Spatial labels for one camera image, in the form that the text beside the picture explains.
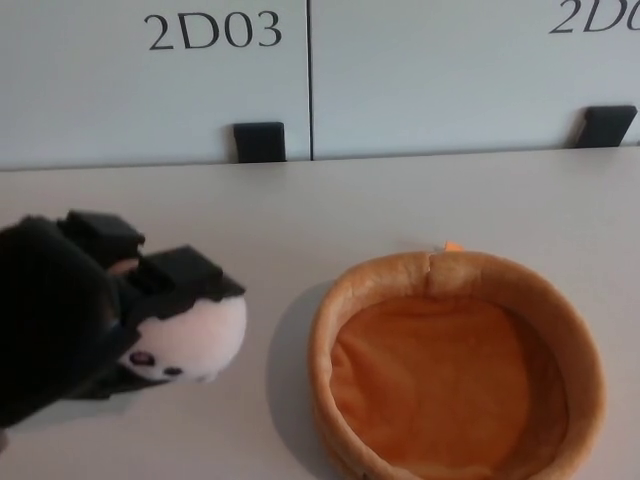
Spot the black cabinet door handle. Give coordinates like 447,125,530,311
572,104,639,149
232,121,288,164

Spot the pink plush dumpling toy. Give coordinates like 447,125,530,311
119,292,249,385

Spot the white cabinet door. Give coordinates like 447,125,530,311
304,0,640,161

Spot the white cabinet door marked 2D03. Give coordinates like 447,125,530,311
0,0,314,171

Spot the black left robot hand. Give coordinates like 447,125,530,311
0,209,247,429

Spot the orange round plush plate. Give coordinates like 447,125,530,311
306,241,606,480

